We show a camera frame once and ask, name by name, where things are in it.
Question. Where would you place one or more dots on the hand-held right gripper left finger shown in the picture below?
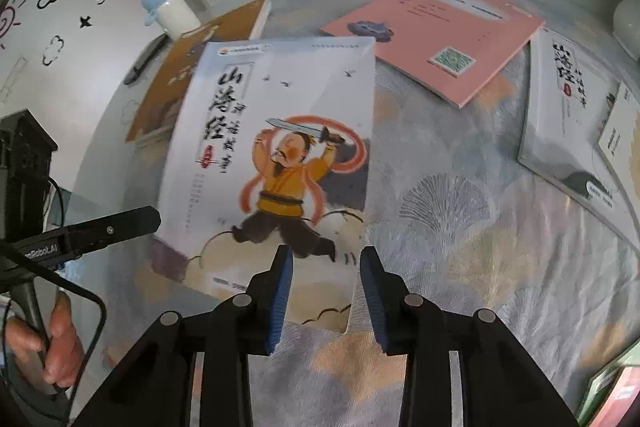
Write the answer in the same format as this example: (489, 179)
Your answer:
(281, 297)

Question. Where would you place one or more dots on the white book with lady figure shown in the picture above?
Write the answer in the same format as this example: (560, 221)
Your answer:
(560, 127)

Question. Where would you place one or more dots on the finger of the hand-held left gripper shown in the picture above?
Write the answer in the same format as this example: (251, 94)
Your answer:
(115, 229)

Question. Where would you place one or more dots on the grey tablecloth with orange leaves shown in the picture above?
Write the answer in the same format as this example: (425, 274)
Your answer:
(450, 232)

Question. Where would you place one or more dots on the white bottle with blue cap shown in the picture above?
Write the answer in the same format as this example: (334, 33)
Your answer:
(175, 14)

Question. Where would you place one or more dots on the white book with yellow-robed warrior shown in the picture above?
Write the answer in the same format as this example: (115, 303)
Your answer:
(300, 97)

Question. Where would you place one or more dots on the green book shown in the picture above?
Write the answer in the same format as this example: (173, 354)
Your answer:
(592, 394)

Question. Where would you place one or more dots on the person's left hand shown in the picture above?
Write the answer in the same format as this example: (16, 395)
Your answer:
(62, 347)

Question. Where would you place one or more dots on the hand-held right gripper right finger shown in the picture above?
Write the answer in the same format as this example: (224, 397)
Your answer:
(372, 302)

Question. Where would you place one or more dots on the black phone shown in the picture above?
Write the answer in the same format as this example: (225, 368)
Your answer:
(145, 59)

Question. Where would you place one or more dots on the orange-brown book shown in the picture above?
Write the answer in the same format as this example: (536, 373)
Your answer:
(165, 97)

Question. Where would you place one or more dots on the white book with small text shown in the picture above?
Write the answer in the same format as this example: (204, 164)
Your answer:
(625, 137)

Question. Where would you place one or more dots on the white vase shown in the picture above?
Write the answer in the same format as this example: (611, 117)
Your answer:
(630, 27)

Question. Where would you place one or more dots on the pink book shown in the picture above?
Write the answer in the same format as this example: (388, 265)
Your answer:
(425, 37)

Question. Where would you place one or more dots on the black star wall decal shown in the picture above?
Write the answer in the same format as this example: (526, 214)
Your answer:
(86, 22)

